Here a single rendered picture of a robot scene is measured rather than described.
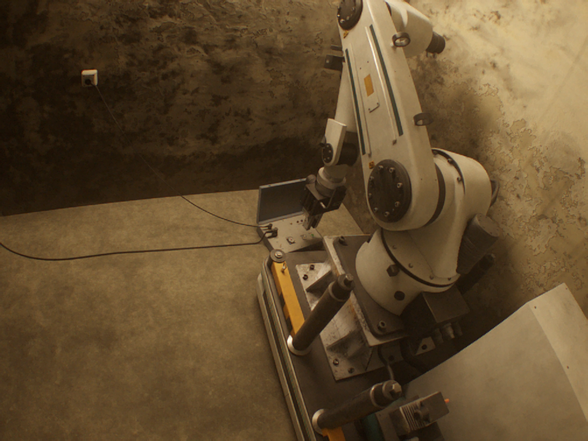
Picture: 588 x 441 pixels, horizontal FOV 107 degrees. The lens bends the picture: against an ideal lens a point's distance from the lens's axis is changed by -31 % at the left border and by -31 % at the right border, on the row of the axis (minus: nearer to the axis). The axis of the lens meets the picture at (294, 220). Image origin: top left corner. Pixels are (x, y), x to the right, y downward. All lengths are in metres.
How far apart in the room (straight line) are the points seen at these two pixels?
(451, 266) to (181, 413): 1.29
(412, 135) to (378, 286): 0.56
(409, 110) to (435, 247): 0.47
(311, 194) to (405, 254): 0.80
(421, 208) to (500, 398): 0.67
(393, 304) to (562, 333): 0.62
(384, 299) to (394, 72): 0.81
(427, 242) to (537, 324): 0.48
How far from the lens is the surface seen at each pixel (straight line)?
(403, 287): 1.15
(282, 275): 1.43
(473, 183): 1.18
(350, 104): 1.56
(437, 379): 1.28
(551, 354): 0.99
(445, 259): 1.13
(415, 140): 1.03
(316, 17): 1.92
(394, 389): 0.84
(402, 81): 1.12
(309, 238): 2.10
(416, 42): 1.52
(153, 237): 2.01
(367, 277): 1.21
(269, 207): 2.07
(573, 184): 1.61
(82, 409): 1.63
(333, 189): 1.72
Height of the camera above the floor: 1.53
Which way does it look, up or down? 42 degrees down
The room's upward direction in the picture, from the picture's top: 22 degrees clockwise
